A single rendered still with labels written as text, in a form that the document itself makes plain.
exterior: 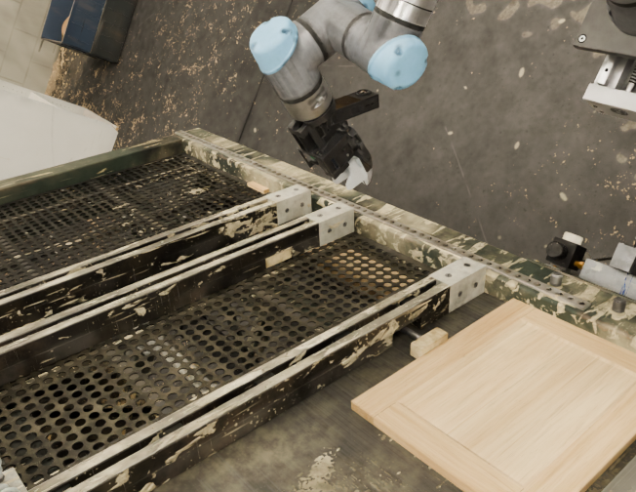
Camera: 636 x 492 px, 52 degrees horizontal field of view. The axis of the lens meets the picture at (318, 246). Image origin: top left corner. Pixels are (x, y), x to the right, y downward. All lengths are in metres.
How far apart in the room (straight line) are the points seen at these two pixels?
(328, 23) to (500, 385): 0.69
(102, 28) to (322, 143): 4.06
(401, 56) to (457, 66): 1.97
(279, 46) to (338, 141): 0.21
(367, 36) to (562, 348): 0.74
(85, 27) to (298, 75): 4.06
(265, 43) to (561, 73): 1.78
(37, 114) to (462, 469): 3.94
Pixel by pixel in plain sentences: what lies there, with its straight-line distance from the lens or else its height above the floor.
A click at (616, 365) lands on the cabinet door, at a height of 0.94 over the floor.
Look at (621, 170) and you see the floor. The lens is 2.43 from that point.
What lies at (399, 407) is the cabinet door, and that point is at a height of 1.27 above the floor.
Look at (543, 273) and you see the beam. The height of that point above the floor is 0.83.
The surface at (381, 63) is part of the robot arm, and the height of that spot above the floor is 1.58.
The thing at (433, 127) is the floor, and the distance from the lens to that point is 2.83.
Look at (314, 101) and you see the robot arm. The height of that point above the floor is 1.53.
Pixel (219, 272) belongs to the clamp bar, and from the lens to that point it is 1.53.
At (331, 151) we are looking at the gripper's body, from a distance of 1.09.
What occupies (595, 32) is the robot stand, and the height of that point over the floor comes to 1.04.
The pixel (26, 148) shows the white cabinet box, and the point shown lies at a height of 0.56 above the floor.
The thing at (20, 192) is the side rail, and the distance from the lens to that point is 2.27.
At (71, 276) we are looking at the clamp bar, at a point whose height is 1.53.
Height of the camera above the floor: 2.22
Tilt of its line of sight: 46 degrees down
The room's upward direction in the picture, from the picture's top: 77 degrees counter-clockwise
